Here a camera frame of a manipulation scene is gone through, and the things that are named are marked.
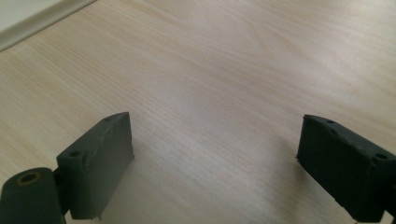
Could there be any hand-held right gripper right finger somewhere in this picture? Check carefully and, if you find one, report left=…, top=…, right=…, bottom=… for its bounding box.
left=295, top=114, right=396, bottom=224

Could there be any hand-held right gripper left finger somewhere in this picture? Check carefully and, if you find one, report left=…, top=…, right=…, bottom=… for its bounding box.
left=56, top=111, right=135, bottom=221

